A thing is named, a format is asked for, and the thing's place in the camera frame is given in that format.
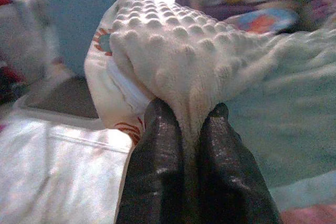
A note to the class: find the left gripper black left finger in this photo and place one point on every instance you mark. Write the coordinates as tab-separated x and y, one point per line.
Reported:
157	169

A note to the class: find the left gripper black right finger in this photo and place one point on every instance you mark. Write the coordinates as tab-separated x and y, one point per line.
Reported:
225	169

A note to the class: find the white cloth with seam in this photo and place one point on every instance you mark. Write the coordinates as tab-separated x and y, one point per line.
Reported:
65	176

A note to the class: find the blue-grey kids chair pink seat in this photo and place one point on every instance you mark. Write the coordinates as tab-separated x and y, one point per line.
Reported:
315	216

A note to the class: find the blue-grey seat with dark base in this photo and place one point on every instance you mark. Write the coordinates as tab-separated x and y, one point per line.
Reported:
78	11

